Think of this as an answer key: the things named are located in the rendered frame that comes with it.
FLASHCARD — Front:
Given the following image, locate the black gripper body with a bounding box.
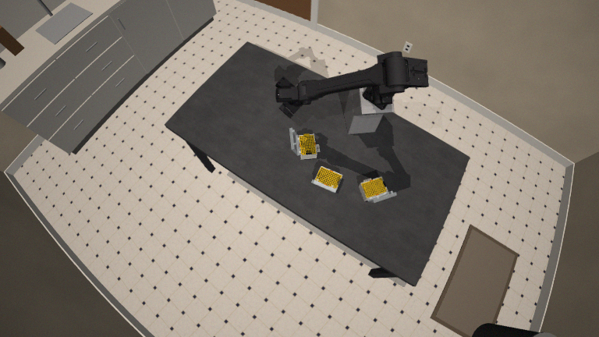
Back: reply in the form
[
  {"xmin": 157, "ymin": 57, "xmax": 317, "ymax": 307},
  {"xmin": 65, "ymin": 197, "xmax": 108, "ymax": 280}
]
[{"xmin": 279, "ymin": 101, "xmax": 302, "ymax": 115}]

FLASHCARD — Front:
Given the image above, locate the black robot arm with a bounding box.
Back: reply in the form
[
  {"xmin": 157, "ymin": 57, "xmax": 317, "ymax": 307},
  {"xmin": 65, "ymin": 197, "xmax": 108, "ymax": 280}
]
[{"xmin": 275, "ymin": 51, "xmax": 429, "ymax": 110}]

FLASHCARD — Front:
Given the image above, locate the yellow perforated plate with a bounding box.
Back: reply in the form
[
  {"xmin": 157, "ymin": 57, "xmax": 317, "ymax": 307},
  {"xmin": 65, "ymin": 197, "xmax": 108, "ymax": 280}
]
[
  {"xmin": 299, "ymin": 133, "xmax": 316, "ymax": 155},
  {"xmin": 361, "ymin": 178, "xmax": 386, "ymax": 198}
]

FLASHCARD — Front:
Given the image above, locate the yellow perforated tip rack insert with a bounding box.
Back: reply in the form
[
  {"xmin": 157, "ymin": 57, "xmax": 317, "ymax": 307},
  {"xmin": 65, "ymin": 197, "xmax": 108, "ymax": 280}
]
[{"xmin": 315, "ymin": 167, "xmax": 342, "ymax": 188}]

